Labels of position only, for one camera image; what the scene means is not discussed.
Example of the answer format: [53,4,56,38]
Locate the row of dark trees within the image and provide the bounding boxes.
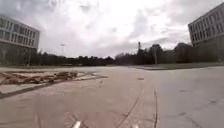
[29,42,224,67]

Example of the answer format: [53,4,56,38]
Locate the grey multi-storey building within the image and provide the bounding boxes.
[187,2,224,63]

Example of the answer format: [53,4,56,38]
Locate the brown patterned ground patch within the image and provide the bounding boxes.
[0,70,79,86]

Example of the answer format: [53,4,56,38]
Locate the grey paved plaza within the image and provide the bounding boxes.
[0,65,224,128]

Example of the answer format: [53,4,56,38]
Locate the robot's own part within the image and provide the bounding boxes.
[72,120,82,128]

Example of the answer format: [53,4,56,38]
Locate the tall thin tower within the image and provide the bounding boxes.
[137,41,142,54]

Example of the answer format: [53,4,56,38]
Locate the pale multi-storey building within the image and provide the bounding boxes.
[0,14,41,66]

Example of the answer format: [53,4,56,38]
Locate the tall floodlight pole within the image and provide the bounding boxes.
[59,43,67,57]

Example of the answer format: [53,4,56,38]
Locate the grass strip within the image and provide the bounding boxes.
[133,61,224,71]

